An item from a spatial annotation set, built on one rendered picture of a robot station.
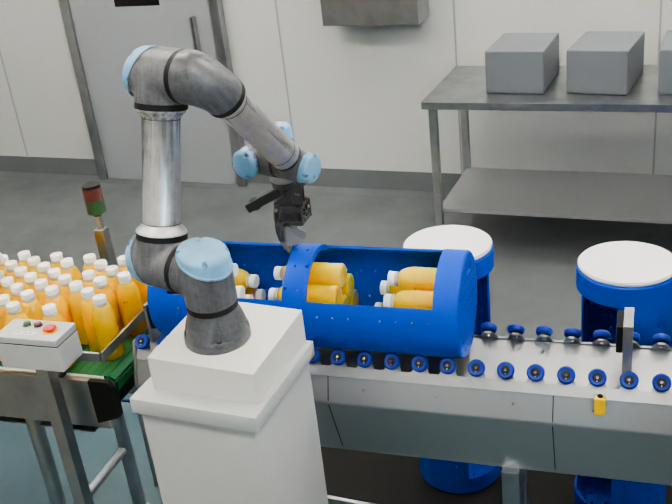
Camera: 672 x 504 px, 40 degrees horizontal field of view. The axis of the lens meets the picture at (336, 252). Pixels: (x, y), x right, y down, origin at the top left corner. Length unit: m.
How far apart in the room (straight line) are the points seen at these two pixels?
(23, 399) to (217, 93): 1.34
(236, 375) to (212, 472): 0.27
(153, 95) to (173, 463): 0.84
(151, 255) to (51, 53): 5.05
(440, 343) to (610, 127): 3.44
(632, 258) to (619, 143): 2.90
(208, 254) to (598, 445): 1.12
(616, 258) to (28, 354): 1.68
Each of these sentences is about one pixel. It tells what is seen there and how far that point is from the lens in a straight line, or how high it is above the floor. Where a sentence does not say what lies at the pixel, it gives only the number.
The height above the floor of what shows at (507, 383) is 0.93.
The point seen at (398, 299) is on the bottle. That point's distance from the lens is 2.38.
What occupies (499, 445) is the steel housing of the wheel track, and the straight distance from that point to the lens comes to 2.54.
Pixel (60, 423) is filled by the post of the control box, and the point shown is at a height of 0.80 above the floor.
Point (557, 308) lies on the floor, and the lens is 4.61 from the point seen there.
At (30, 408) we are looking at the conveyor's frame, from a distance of 2.93.
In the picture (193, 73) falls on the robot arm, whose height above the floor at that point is 1.84.
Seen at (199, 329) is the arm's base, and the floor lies 1.29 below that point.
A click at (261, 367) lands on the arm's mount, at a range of 2.00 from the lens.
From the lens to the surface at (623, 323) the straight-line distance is 2.37.
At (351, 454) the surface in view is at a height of 0.15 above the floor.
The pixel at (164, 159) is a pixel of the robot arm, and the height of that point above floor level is 1.65.
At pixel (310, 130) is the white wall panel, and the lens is 6.13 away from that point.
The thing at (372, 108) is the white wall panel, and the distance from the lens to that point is 5.92.
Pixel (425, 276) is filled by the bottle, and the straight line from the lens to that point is 2.40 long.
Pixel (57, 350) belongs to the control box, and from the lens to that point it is 2.57.
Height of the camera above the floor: 2.28
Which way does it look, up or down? 25 degrees down
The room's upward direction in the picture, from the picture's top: 7 degrees counter-clockwise
